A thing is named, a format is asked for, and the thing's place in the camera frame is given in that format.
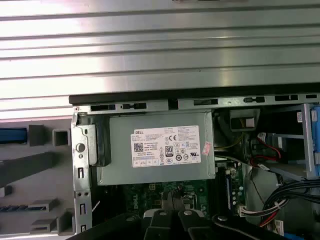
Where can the CPU socket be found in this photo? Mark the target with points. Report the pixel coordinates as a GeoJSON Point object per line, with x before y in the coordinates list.
{"type": "Point", "coordinates": [191, 201]}

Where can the grey power supply unit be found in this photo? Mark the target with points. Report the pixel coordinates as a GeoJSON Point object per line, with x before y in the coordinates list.
{"type": "Point", "coordinates": [120, 172]}

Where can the blue drive cage latch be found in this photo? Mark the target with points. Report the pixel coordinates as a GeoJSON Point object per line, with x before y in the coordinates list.
{"type": "Point", "coordinates": [315, 140]}

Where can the hard disk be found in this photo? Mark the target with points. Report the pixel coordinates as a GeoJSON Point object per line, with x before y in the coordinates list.
{"type": "Point", "coordinates": [12, 135]}

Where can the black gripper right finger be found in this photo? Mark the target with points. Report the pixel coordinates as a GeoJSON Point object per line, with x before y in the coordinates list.
{"type": "Point", "coordinates": [190, 225]}

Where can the green motherboard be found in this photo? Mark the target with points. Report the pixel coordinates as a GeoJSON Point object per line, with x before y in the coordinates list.
{"type": "Point", "coordinates": [150, 197]}

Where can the black PC case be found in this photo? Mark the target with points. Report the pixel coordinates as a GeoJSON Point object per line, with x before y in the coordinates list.
{"type": "Point", "coordinates": [82, 155]}

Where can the grey parts rack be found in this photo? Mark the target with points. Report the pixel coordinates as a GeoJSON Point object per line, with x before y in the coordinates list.
{"type": "Point", "coordinates": [62, 162]}

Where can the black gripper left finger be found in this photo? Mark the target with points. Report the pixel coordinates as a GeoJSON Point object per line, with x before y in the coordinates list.
{"type": "Point", "coordinates": [160, 225]}

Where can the silver optical drive cage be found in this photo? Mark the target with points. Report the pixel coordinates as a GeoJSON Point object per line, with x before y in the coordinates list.
{"type": "Point", "coordinates": [306, 140]}

